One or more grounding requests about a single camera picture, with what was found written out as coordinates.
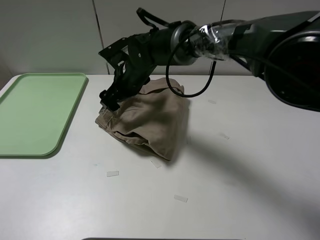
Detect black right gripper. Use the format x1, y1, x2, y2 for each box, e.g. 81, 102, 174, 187
98, 28, 174, 112

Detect khaki shorts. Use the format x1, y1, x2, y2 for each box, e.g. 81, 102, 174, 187
95, 78, 190, 161

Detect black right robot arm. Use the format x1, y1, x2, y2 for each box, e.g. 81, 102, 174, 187
99, 8, 320, 112

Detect green plastic tray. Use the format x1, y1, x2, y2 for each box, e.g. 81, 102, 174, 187
0, 73, 87, 157

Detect clear tape strip near shorts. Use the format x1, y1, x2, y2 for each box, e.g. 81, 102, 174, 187
150, 159, 162, 169

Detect clear tape strip left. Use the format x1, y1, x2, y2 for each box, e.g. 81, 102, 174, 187
106, 170, 120, 178

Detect clear tape strip mid right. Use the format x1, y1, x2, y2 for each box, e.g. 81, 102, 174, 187
219, 133, 230, 140

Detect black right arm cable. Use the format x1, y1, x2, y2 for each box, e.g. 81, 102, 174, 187
136, 7, 218, 98

